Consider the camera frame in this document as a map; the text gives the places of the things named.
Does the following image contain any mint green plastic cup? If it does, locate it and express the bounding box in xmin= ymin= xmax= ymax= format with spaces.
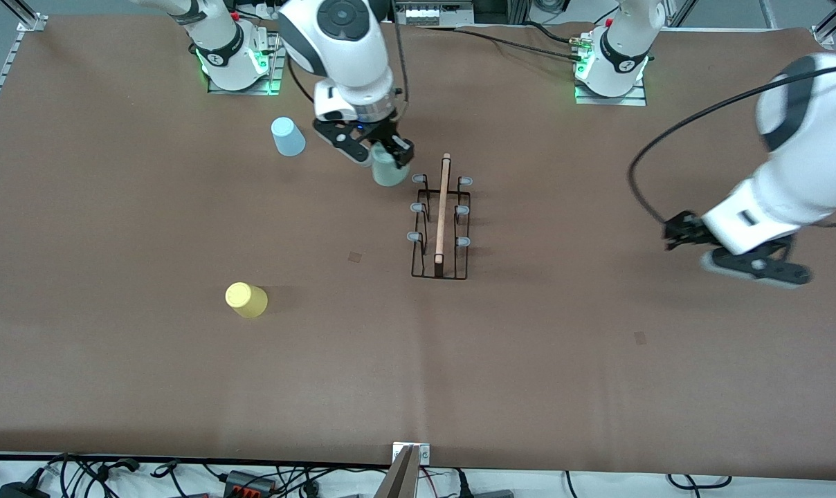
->
xmin=371 ymin=142 xmax=410 ymax=188

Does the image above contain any black wire cup holder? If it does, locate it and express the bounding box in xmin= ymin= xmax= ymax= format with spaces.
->
xmin=406 ymin=153 xmax=474 ymax=281

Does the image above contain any light blue plastic cup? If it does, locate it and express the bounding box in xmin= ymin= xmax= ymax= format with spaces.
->
xmin=271 ymin=116 xmax=307 ymax=158

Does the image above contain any yellow plastic cup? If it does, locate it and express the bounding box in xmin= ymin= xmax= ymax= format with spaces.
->
xmin=225 ymin=282 xmax=269 ymax=319

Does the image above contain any white power strip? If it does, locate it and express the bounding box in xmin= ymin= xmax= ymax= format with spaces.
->
xmin=396 ymin=0 xmax=475 ymax=27

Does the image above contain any brown table cover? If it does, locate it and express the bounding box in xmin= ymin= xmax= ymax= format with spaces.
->
xmin=0 ymin=15 xmax=836 ymax=479

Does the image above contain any aluminium corner profile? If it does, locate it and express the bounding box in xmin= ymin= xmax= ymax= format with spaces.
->
xmin=811 ymin=0 xmax=836 ymax=48

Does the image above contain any orange black connector block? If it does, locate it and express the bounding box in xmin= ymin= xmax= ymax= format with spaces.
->
xmin=226 ymin=470 xmax=278 ymax=496

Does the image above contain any black power adapter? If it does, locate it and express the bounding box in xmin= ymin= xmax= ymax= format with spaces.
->
xmin=0 ymin=481 xmax=51 ymax=498

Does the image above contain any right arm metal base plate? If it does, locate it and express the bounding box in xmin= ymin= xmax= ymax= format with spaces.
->
xmin=207 ymin=21 xmax=282 ymax=95

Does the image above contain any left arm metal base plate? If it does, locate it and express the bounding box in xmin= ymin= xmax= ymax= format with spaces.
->
xmin=574 ymin=77 xmax=647 ymax=106

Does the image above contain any long black base cable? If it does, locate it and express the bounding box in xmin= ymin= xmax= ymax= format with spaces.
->
xmin=453 ymin=26 xmax=581 ymax=63

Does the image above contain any short black base cable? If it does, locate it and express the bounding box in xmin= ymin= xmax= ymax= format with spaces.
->
xmin=525 ymin=21 xmax=574 ymax=44

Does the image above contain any black looped cable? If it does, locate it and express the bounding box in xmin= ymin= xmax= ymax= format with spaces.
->
xmin=667 ymin=473 xmax=734 ymax=490

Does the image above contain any small aluminium bracket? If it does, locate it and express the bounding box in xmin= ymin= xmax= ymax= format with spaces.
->
xmin=392 ymin=443 xmax=430 ymax=465

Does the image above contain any grey camera pole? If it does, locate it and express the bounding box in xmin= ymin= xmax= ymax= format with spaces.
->
xmin=373 ymin=446 xmax=422 ymax=498

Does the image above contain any aluminium edge rail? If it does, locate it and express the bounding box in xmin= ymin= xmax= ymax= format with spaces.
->
xmin=0 ymin=0 xmax=48 ymax=149

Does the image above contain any tangled black cable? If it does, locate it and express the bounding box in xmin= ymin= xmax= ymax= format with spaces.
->
xmin=44 ymin=453 xmax=142 ymax=488

